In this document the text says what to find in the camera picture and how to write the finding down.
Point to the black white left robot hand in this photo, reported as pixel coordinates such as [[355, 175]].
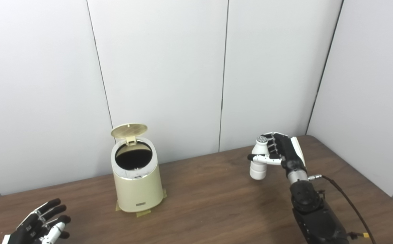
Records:
[[26, 230]]

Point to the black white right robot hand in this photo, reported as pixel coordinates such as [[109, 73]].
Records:
[[289, 152]]

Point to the small white plastic bottle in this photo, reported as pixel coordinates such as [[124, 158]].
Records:
[[258, 171]]

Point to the cream-colored bin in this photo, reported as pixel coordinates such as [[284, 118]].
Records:
[[137, 189]]

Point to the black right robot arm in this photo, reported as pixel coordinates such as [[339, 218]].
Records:
[[315, 217]]

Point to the yellow tape piece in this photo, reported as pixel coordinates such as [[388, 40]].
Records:
[[117, 206], [164, 194], [143, 214]]

